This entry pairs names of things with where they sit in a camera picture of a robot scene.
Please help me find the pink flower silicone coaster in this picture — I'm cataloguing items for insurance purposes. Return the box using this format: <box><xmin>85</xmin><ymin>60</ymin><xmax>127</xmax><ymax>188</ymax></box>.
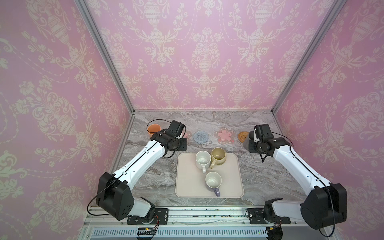
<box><xmin>184</xmin><ymin>131</ymin><xmax>192</xmax><ymax>140</ymax></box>

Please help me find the grey ceramic mug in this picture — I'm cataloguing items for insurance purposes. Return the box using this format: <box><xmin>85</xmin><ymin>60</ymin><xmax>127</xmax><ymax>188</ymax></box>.
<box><xmin>243</xmin><ymin>131</ymin><xmax>255</xmax><ymax>153</ymax></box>

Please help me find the blue round woven coaster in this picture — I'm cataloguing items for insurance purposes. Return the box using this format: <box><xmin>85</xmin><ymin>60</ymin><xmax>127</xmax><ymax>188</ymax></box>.
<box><xmin>193</xmin><ymin>131</ymin><xmax>209</xmax><ymax>144</ymax></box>

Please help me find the woven rattan round coaster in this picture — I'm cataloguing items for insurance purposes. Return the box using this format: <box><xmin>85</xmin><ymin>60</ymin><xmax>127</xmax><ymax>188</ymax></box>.
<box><xmin>238</xmin><ymin>131</ymin><xmax>249</xmax><ymax>143</ymax></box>

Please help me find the white ceramic mug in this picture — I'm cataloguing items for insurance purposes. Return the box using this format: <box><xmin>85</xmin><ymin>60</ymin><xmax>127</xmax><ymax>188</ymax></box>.
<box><xmin>195</xmin><ymin>151</ymin><xmax>212</xmax><ymax>174</ymax></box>

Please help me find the orange ceramic mug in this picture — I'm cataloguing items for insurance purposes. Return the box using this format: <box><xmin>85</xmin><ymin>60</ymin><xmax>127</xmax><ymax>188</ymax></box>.
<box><xmin>147</xmin><ymin>124</ymin><xmax>162</xmax><ymax>137</ymax></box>

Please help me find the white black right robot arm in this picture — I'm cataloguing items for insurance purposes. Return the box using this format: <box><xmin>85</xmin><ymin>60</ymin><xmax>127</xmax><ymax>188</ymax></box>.
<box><xmin>248</xmin><ymin>138</ymin><xmax>347</xmax><ymax>230</ymax></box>

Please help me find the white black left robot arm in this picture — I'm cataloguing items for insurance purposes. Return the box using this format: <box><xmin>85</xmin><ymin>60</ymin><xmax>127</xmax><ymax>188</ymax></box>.
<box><xmin>93</xmin><ymin>132</ymin><xmax>187</xmax><ymax>223</ymax></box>

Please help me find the beige silicone tray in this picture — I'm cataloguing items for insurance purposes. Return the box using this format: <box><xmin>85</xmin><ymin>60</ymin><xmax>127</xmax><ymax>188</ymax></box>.
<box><xmin>175</xmin><ymin>153</ymin><xmax>244</xmax><ymax>198</ymax></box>

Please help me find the yellow beige ceramic mug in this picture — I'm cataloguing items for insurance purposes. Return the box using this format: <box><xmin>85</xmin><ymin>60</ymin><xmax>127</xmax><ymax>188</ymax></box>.
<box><xmin>210</xmin><ymin>148</ymin><xmax>227</xmax><ymax>169</ymax></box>

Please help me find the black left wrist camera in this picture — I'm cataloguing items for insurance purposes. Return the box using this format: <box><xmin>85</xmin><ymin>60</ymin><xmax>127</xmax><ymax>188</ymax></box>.
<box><xmin>166</xmin><ymin>120</ymin><xmax>185</xmax><ymax>139</ymax></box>

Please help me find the white mug purple handle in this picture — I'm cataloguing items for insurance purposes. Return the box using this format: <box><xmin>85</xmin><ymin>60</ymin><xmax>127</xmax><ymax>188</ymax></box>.
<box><xmin>205</xmin><ymin>172</ymin><xmax>222</xmax><ymax>197</ymax></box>

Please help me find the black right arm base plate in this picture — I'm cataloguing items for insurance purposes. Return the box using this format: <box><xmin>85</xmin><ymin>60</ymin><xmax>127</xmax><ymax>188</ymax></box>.
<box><xmin>246</xmin><ymin>208</ymin><xmax>291</xmax><ymax>225</ymax></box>

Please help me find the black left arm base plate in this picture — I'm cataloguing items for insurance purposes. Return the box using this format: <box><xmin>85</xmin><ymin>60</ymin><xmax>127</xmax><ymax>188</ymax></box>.
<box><xmin>127</xmin><ymin>208</ymin><xmax>169</xmax><ymax>225</ymax></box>

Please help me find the aluminium front frame rail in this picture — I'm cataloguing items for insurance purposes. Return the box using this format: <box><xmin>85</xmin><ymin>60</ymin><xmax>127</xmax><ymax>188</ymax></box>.
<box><xmin>78</xmin><ymin>206</ymin><xmax>343</xmax><ymax>240</ymax></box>

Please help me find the aluminium right corner post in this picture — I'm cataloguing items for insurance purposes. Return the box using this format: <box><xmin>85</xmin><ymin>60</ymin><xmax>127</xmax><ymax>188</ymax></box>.
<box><xmin>271</xmin><ymin>0</ymin><xmax>347</xmax><ymax>116</ymax></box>

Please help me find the aluminium corner post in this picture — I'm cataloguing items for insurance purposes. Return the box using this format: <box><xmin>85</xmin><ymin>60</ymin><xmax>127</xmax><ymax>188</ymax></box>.
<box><xmin>73</xmin><ymin>0</ymin><xmax>136</xmax><ymax>114</ymax></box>
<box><xmin>271</xmin><ymin>0</ymin><xmax>347</xmax><ymax>116</ymax></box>

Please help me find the aluminium left corner post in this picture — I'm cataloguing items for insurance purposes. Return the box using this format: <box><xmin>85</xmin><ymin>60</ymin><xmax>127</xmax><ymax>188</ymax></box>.
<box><xmin>73</xmin><ymin>0</ymin><xmax>136</xmax><ymax>114</ymax></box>

